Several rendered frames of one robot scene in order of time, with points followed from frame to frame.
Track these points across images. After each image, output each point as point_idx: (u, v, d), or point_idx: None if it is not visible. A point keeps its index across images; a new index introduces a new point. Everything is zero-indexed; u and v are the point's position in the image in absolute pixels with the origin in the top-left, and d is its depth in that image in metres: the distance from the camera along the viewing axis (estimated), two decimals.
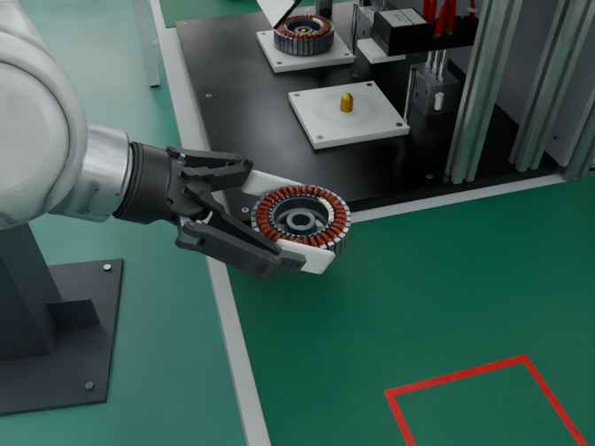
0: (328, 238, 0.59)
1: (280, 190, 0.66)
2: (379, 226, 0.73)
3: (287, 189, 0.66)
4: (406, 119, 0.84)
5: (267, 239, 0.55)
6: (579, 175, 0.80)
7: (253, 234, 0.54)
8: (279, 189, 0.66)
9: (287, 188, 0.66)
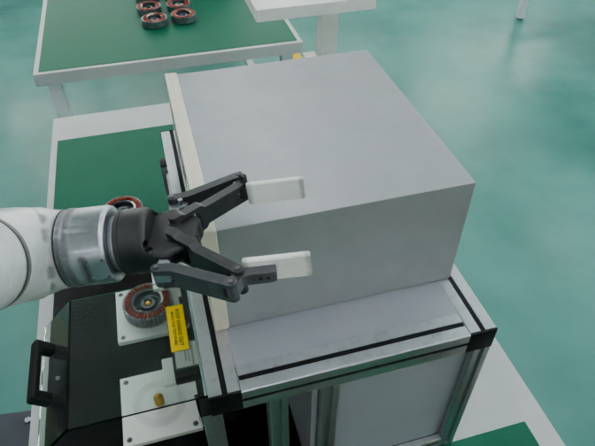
0: None
1: None
2: None
3: None
4: (201, 420, 1.08)
5: (232, 261, 0.57)
6: None
7: (218, 260, 0.58)
8: None
9: None
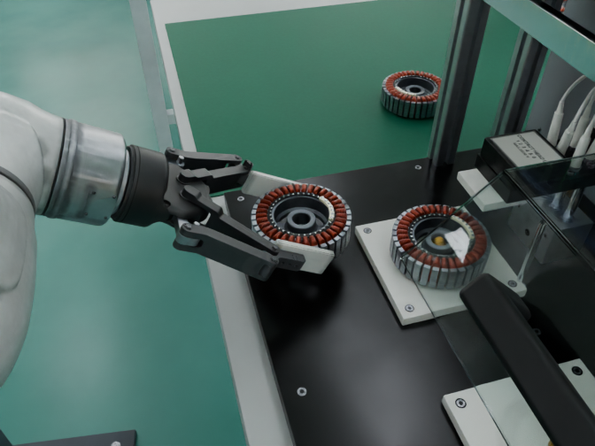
0: None
1: None
2: None
3: None
4: None
5: (266, 240, 0.55)
6: None
7: (251, 235, 0.55)
8: None
9: None
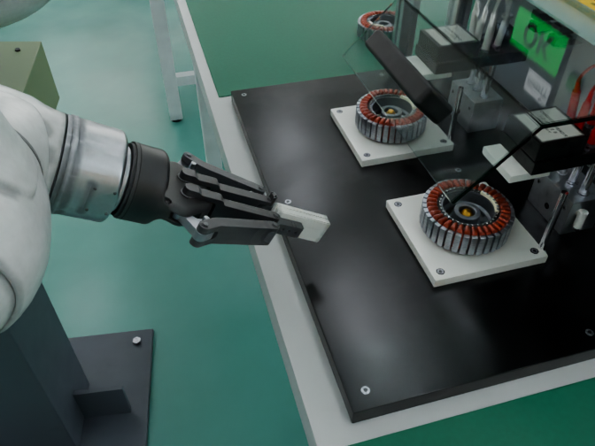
0: None
1: None
2: (537, 411, 0.56)
3: None
4: (544, 245, 0.68)
5: (265, 210, 0.59)
6: None
7: (255, 211, 0.58)
8: None
9: None
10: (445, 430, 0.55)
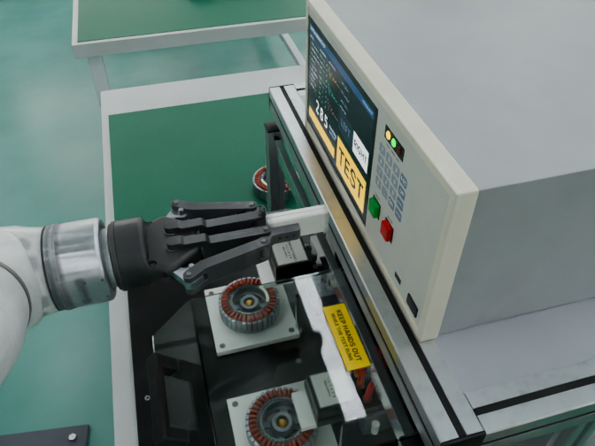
0: None
1: None
2: None
3: None
4: None
5: (254, 227, 0.61)
6: None
7: (243, 234, 0.60)
8: None
9: None
10: None
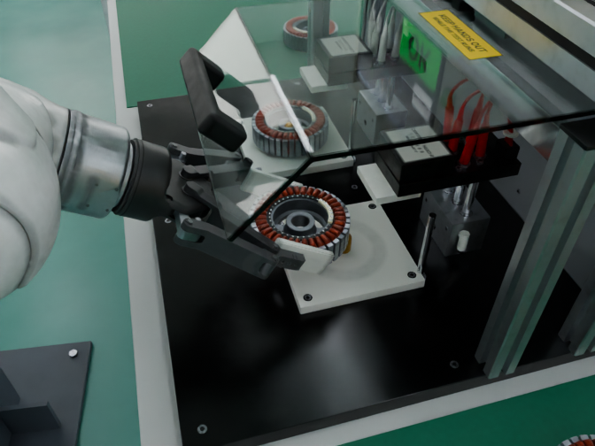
0: None
1: (575, 444, 0.50)
2: None
3: (585, 444, 0.50)
4: (421, 269, 0.65)
5: (266, 238, 0.55)
6: None
7: (252, 233, 0.55)
8: (573, 442, 0.50)
9: (584, 442, 0.50)
10: None
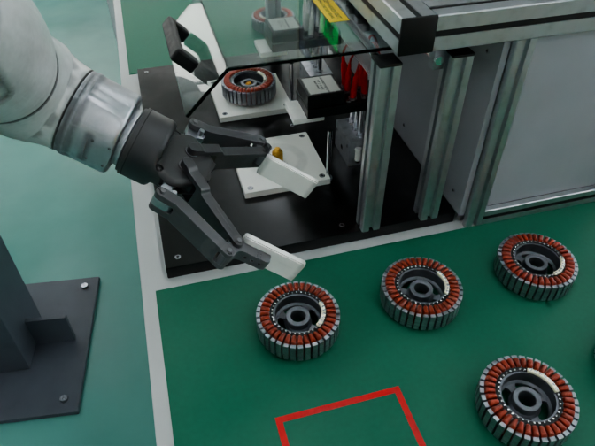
0: (444, 308, 0.74)
1: (405, 260, 0.81)
2: None
3: (411, 260, 0.81)
4: (328, 171, 0.96)
5: (235, 230, 0.56)
6: (475, 222, 0.92)
7: (222, 221, 0.56)
8: (405, 259, 0.82)
9: (411, 259, 0.81)
10: (228, 281, 0.83)
